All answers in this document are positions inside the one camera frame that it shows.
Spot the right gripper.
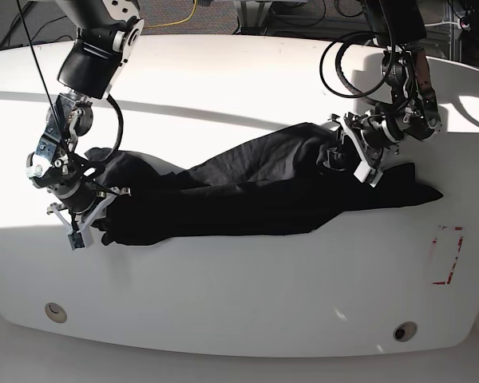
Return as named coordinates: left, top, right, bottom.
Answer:
left=47, top=181, right=131, bottom=239

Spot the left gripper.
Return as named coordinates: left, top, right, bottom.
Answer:
left=323, top=113, right=403, bottom=176

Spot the black t-shirt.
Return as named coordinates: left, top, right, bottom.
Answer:
left=94, top=123, right=441, bottom=246

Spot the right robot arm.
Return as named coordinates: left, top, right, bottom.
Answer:
left=26, top=1, right=144, bottom=250

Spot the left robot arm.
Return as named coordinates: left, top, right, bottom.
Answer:
left=324, top=1, right=441, bottom=183

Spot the left table grommet hole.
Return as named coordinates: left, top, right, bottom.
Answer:
left=45, top=302, right=67, bottom=324

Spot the table grommet hole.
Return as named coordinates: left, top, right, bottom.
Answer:
left=45, top=302, right=67, bottom=324
left=393, top=322, right=418, bottom=342

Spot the red tape rectangle marking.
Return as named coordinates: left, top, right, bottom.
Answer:
left=429, top=226, right=464, bottom=286

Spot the right table grommet hole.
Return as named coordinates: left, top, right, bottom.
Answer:
left=393, top=322, right=418, bottom=342

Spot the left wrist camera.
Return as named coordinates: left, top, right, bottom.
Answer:
left=354, top=161, right=383, bottom=188

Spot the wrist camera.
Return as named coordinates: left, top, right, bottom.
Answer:
left=354, top=161, right=383, bottom=188
left=68, top=231, right=93, bottom=251

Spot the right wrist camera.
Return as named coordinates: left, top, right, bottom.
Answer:
left=68, top=231, right=93, bottom=251

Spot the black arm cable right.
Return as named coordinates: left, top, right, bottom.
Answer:
left=15, top=0, right=125, bottom=168

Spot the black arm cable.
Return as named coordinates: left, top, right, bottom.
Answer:
left=319, top=31, right=396, bottom=101
left=15, top=0, right=125, bottom=168

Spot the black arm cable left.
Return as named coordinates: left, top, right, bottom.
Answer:
left=319, top=31, right=396, bottom=101

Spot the yellow cable on floor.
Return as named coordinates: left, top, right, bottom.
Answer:
left=143, top=0, right=196, bottom=30

